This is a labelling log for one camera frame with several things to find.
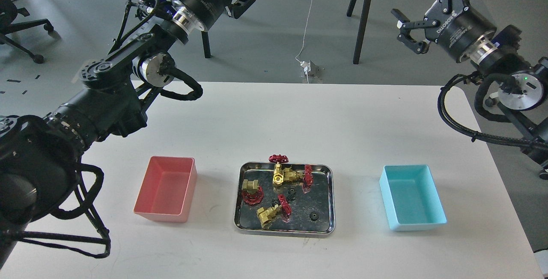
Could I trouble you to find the black office chair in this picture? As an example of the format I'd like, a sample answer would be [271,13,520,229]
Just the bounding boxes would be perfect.
[0,0,58,64]

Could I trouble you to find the black table legs left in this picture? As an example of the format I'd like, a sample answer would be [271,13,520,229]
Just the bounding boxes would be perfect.
[200,31,211,59]

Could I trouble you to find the steel tray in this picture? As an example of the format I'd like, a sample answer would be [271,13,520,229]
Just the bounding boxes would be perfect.
[234,162,335,237]

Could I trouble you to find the black table legs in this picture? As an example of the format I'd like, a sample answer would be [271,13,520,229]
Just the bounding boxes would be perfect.
[200,31,211,59]
[346,0,372,65]

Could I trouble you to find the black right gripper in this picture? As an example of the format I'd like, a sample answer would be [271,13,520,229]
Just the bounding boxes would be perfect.
[391,0,497,63]

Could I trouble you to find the brass valve front red handle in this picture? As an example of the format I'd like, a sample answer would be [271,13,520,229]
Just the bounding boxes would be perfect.
[256,194,292,229]

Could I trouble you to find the blue plastic box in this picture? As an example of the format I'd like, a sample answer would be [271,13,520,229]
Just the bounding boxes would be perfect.
[379,164,447,232]

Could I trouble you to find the black table legs right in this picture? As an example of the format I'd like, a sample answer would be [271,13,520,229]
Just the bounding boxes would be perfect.
[346,0,372,65]

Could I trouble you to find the white cable on floor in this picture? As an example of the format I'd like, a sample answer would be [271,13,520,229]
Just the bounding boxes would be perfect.
[295,0,319,83]

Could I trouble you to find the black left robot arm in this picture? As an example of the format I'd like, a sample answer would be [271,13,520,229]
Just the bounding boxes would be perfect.
[0,0,255,264]

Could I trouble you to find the white power adapter on floor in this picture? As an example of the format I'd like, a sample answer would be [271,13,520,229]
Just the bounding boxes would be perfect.
[300,61,321,78]

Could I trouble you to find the pink plastic box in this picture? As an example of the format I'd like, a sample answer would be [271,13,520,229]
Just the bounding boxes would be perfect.
[133,156,197,223]

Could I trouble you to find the brass valve upright red handle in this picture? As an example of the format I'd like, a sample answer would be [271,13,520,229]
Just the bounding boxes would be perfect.
[268,154,289,186]

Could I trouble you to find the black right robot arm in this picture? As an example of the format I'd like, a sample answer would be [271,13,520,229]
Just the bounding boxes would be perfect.
[391,0,548,179]

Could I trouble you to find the small black gear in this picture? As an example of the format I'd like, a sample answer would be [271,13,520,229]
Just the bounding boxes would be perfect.
[286,188,296,201]
[309,211,319,222]

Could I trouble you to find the brass valve red handle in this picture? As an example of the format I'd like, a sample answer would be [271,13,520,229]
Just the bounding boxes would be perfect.
[256,194,292,229]
[268,154,289,186]
[241,179,264,206]
[283,164,313,193]

